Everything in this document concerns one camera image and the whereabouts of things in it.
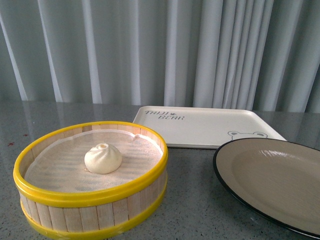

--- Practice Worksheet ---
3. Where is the white steamed bun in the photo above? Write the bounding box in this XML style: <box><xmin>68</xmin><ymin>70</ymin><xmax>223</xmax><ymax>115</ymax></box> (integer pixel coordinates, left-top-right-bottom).
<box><xmin>84</xmin><ymin>143</ymin><xmax>123</xmax><ymax>175</ymax></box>

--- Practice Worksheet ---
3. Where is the beige plate with black rim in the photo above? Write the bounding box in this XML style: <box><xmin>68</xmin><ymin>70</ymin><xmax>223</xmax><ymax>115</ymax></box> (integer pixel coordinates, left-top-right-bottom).
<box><xmin>213</xmin><ymin>138</ymin><xmax>320</xmax><ymax>238</ymax></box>

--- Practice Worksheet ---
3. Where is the cream rectangular bear tray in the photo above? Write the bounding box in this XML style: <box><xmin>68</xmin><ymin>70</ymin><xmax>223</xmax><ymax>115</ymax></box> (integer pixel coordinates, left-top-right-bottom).
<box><xmin>133</xmin><ymin>106</ymin><xmax>284</xmax><ymax>149</ymax></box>

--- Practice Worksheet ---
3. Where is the yellow rimmed bamboo steamer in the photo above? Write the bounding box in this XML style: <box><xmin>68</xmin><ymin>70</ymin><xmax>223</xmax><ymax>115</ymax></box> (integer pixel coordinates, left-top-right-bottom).
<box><xmin>13</xmin><ymin>121</ymin><xmax>168</xmax><ymax>240</ymax></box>

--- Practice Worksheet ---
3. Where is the white steamer liner cloth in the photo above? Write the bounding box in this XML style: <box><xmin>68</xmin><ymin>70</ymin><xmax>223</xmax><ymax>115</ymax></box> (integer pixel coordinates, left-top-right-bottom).
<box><xmin>24</xmin><ymin>129</ymin><xmax>163</xmax><ymax>193</ymax></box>

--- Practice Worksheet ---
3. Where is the grey pleated curtain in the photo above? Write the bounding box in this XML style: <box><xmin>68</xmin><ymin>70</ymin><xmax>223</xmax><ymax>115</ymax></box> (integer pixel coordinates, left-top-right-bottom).
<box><xmin>0</xmin><ymin>0</ymin><xmax>320</xmax><ymax>113</ymax></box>

